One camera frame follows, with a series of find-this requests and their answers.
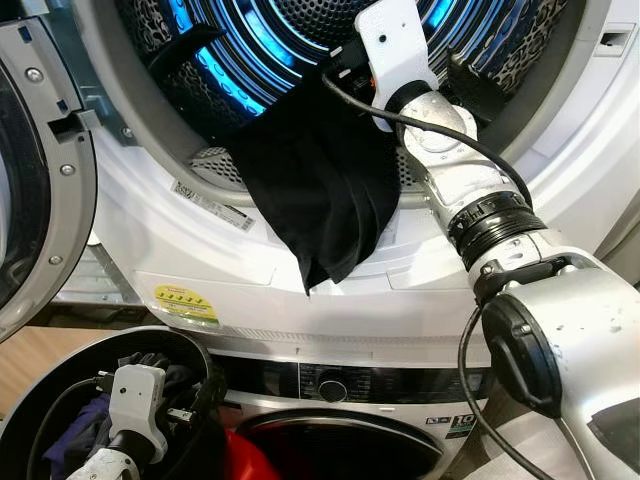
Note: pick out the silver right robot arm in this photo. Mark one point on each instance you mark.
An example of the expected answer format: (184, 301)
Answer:
(570, 340)

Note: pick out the red cloth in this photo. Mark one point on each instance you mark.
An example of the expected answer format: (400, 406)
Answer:
(248, 460)

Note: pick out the dark glass washer door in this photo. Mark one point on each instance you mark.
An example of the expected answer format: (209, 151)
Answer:
(330, 450)

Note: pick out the grey perforated lint filter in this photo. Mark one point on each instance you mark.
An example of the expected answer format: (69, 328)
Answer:
(212, 165)

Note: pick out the white washing machine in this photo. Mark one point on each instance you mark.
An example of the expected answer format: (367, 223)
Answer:
(400, 385)

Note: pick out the yellow green energy sticker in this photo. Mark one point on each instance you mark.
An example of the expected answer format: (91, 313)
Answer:
(185, 305)

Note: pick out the round grey dryer door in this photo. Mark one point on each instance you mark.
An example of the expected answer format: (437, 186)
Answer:
(40, 200)

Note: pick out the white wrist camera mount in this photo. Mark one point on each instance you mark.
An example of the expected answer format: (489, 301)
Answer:
(135, 400)
(395, 45)

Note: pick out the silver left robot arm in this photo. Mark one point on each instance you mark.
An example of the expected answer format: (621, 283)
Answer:
(100, 468)

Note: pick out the white tumble dryer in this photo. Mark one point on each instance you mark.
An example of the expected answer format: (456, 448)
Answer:
(560, 180)

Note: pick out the black cloth garment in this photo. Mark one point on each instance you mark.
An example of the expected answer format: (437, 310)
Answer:
(310, 180)

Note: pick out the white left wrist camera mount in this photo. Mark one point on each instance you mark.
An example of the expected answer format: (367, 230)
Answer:
(135, 400)

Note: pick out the white barcode label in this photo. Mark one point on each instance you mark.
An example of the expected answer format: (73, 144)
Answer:
(210, 205)

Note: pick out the black warranty sticker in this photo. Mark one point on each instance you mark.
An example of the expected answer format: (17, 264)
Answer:
(462, 425)

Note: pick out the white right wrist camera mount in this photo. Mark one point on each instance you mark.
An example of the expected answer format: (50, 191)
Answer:
(395, 45)

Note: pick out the white mesh laundry bag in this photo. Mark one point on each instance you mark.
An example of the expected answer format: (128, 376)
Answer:
(540, 450)

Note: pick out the black round laundry basket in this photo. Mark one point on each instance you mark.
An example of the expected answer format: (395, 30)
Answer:
(60, 370)

